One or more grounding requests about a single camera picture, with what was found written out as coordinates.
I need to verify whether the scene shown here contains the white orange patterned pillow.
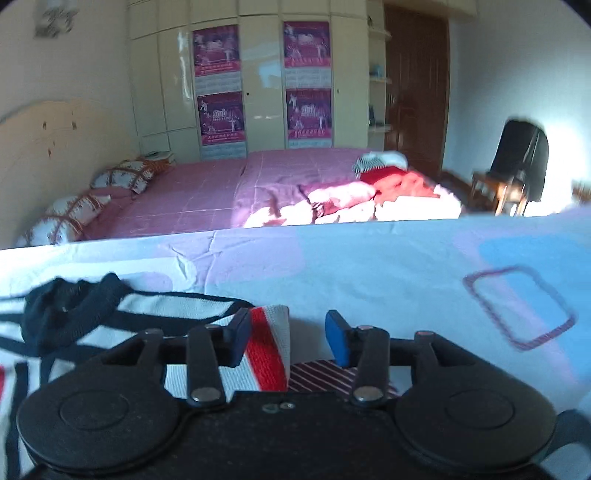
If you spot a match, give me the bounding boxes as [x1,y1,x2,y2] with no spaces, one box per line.
[16,215,86,247]
[90,159,158,195]
[46,191,112,222]

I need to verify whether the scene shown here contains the red garment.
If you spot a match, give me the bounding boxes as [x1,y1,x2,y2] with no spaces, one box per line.
[360,167,441,200]

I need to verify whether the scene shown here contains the white blue patterned bed sheet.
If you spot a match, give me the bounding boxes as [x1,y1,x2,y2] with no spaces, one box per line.
[0,208,591,462]

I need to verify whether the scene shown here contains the black white checked cloth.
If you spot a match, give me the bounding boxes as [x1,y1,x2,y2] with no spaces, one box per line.
[353,151,407,176]

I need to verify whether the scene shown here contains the cream rounded headboard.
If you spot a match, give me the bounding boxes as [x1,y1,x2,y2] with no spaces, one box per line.
[0,99,141,250]

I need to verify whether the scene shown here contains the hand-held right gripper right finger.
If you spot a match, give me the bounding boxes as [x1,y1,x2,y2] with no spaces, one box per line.
[325,310,455,408]

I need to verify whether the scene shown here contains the cream corner shelf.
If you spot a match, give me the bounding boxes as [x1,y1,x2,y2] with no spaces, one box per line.
[367,14,393,134]

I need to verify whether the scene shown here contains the brown wooden door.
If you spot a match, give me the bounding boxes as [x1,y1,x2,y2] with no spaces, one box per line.
[384,4,451,178]

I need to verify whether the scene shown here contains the magenta wall poster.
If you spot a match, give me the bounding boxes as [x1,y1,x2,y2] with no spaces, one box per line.
[283,21,332,88]
[285,88,333,149]
[192,25,242,93]
[197,92,245,160]

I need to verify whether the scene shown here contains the pink bed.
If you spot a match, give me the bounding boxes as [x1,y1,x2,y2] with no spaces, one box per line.
[83,148,462,241]

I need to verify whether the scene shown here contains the white navy red striped sweater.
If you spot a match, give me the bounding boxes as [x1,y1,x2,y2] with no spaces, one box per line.
[0,272,291,480]

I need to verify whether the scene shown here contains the cream glossy wardrobe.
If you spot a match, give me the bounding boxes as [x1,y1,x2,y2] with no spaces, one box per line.
[127,0,384,162]

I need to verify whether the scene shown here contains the pink white blanket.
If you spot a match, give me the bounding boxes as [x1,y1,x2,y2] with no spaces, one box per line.
[242,181,462,228]

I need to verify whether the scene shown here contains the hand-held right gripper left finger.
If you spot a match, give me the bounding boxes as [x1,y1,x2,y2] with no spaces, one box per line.
[124,308,252,408]

